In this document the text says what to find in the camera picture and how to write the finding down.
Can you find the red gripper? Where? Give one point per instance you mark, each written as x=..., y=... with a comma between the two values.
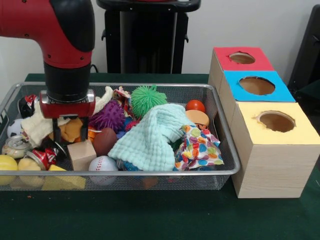
x=67, y=110

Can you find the crushed red black can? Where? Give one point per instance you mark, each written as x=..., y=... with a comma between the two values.
x=42, y=158

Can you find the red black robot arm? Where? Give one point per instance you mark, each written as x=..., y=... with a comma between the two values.
x=25, y=20

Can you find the silver mesh bin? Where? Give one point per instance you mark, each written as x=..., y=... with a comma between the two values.
x=175, y=181

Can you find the wooden box with three holes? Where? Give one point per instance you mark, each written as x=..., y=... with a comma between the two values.
x=275, y=170

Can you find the cream waffle cloth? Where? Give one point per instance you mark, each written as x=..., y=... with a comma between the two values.
x=35, y=127

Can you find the brown toy football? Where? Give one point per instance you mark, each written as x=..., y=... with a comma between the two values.
x=105, y=142

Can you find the purple spiky ball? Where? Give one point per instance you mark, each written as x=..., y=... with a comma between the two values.
x=110, y=116

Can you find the white baseball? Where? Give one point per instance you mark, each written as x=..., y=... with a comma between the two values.
x=102, y=163

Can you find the small soccer ball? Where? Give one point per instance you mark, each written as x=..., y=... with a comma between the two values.
x=13, y=128

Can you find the yellow ball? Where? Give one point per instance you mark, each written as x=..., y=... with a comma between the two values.
x=7, y=162

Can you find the mint green waffle cloth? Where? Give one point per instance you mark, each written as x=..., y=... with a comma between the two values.
x=145, y=142

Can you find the green puffer ball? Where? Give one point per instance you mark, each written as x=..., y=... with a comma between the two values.
x=147, y=98

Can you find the dark green table cloth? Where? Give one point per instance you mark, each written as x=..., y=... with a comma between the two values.
x=310, y=95
x=150, y=215

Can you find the colourful dotted cloth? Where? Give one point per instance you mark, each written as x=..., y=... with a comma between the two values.
x=197, y=150

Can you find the black upright panel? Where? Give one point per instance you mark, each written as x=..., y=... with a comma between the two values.
x=307, y=50

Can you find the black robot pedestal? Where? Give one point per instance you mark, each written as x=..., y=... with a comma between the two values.
x=140, y=50

